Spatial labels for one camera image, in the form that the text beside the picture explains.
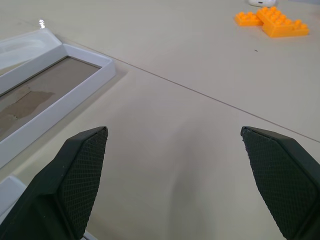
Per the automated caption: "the white rounded plastic object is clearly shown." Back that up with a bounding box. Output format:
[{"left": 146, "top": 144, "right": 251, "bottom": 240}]
[{"left": 248, "top": 0, "right": 278, "bottom": 7}]

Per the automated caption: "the white flat box corner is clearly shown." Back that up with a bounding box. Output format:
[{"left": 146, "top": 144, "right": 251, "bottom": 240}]
[{"left": 0, "top": 174, "right": 27, "bottom": 218}]

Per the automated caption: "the white phone box lid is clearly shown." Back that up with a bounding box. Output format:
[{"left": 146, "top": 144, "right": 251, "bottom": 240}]
[{"left": 0, "top": 27, "right": 64, "bottom": 76}]

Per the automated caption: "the white phone box base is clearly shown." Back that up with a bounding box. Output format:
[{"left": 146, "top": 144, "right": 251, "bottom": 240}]
[{"left": 0, "top": 43, "right": 117, "bottom": 170}]

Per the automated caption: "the small orange toy brick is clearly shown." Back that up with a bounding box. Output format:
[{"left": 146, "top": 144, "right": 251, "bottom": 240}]
[{"left": 234, "top": 11, "right": 265, "bottom": 27}]

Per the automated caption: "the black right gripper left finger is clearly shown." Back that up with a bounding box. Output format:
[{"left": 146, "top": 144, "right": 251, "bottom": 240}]
[{"left": 0, "top": 126, "right": 109, "bottom": 240}]

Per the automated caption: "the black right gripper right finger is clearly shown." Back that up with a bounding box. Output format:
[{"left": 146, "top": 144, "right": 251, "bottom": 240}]
[{"left": 240, "top": 125, "right": 320, "bottom": 240}]

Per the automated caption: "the large orange toy brick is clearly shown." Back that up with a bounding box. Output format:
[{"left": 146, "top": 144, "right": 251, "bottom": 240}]
[{"left": 256, "top": 6, "right": 310, "bottom": 39}]

